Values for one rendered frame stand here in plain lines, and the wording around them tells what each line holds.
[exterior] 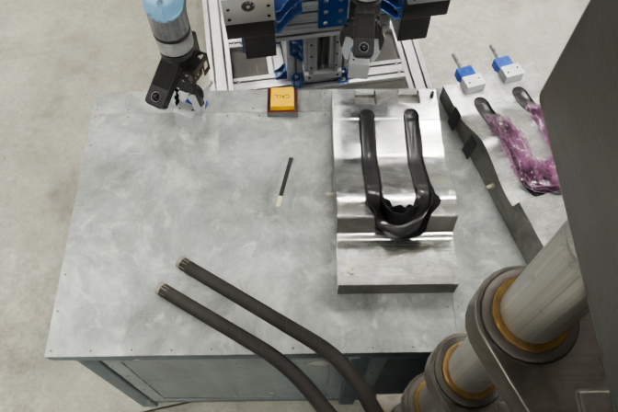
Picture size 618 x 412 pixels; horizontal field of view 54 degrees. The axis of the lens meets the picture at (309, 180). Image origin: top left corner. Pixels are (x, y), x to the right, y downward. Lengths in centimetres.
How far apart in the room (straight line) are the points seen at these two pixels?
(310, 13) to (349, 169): 61
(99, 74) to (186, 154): 135
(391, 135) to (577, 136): 115
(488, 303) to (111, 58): 247
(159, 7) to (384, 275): 71
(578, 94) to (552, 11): 283
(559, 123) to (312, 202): 114
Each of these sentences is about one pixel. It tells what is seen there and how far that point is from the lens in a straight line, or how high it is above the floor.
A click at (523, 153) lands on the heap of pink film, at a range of 150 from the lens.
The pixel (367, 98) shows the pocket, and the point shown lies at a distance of 156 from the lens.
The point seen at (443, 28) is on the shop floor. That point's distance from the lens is 296.
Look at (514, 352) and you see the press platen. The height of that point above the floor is 154.
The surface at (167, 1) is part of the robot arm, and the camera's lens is 119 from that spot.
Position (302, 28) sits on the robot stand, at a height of 73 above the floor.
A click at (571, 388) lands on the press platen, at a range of 63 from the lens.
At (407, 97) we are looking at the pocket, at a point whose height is 86.
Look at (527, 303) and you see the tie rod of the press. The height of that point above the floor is 161.
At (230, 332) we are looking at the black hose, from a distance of 130.
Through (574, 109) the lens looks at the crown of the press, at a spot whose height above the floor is 185.
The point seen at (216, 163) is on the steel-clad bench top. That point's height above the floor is 80.
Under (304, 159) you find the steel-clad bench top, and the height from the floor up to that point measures 80.
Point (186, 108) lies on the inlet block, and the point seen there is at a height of 96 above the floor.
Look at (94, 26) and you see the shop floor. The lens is 306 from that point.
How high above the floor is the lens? 211
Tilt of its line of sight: 61 degrees down
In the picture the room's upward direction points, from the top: straight up
